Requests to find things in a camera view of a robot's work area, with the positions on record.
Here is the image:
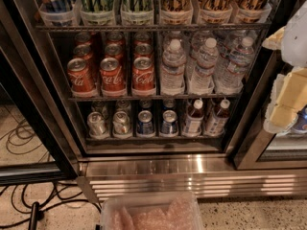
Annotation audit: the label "front right Coca-Cola can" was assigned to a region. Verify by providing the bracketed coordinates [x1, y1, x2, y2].
[132, 57, 154, 91]

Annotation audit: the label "blue pepsi can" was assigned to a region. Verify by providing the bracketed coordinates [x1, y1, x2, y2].
[137, 110, 154, 135]
[160, 110, 178, 136]

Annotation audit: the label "silver can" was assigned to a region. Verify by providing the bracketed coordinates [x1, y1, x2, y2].
[112, 111, 130, 135]
[87, 112, 106, 135]

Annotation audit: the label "silver can left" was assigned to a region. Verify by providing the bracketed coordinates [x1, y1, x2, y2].
[87, 112, 106, 135]

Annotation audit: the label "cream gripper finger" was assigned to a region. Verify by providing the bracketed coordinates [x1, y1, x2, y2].
[263, 67, 307, 133]
[262, 27, 285, 50]

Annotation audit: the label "front right water bottle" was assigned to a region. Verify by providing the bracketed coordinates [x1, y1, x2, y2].
[217, 36, 254, 89]

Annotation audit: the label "middle wire shelf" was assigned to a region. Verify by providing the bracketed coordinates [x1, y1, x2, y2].
[68, 93, 241, 102]

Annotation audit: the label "closed right fridge door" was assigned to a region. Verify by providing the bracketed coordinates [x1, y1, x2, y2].
[232, 48, 307, 170]

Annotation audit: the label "coca-cola can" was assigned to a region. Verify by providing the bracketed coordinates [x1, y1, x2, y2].
[100, 57, 125, 91]
[132, 57, 154, 91]
[67, 57, 95, 93]

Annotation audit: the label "front middle Coca-Cola can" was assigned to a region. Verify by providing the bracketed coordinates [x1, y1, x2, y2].
[100, 57, 125, 91]

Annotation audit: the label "front left Coca-Cola can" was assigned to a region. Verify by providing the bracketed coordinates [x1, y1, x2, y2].
[67, 57, 95, 93]

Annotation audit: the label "stainless fridge bottom grille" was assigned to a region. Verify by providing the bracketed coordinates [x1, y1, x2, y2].
[76, 154, 307, 202]

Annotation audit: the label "open glass fridge door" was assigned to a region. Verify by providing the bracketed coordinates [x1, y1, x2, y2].
[0, 0, 79, 186]

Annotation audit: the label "black floor cables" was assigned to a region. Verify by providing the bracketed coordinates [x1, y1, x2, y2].
[0, 112, 102, 230]

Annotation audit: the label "front middle water bottle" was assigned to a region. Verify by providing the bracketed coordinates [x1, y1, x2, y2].
[191, 37, 219, 93]

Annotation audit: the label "clear plastic bin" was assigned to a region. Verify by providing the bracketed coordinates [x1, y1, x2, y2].
[100, 192, 204, 230]

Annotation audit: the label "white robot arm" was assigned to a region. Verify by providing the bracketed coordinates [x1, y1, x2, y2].
[262, 1, 307, 133]

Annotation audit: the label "blue Pepsi can right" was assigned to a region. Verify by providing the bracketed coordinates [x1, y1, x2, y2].
[160, 110, 178, 136]

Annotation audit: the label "brown tea bottle right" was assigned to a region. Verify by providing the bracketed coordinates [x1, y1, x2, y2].
[205, 99, 230, 136]

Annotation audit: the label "front left water bottle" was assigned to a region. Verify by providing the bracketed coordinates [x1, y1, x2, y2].
[161, 39, 187, 90]

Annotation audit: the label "blue Pepsi can left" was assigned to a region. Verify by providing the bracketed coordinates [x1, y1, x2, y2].
[137, 110, 154, 135]

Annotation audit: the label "top wire shelf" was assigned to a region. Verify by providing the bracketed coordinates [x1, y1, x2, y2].
[35, 23, 271, 33]

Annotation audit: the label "brown tea bottle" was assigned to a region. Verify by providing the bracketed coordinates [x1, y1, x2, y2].
[183, 99, 204, 133]
[205, 99, 230, 136]

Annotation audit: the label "water bottle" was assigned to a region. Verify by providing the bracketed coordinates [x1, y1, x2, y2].
[217, 36, 254, 89]
[191, 37, 219, 93]
[161, 39, 187, 90]

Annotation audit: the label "wire shelf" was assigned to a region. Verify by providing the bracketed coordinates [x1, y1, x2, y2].
[68, 93, 241, 102]
[35, 23, 271, 33]

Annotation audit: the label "brown tea bottle left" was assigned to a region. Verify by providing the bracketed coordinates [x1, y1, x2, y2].
[183, 99, 204, 133]

